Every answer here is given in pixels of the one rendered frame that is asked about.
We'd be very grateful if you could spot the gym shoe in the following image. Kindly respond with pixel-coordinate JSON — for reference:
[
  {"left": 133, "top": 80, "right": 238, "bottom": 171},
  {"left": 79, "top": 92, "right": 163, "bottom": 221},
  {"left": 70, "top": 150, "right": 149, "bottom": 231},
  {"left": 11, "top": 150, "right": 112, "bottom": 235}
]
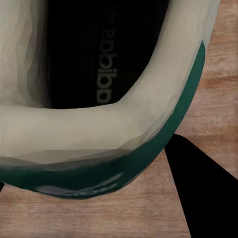
[{"left": 0, "top": 0, "right": 221, "bottom": 200}]

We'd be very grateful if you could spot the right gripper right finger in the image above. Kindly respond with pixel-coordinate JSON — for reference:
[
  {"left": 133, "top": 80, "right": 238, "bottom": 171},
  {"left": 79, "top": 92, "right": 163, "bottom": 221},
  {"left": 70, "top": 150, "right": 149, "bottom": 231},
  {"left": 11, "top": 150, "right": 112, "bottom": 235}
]
[{"left": 165, "top": 133, "right": 238, "bottom": 238}]

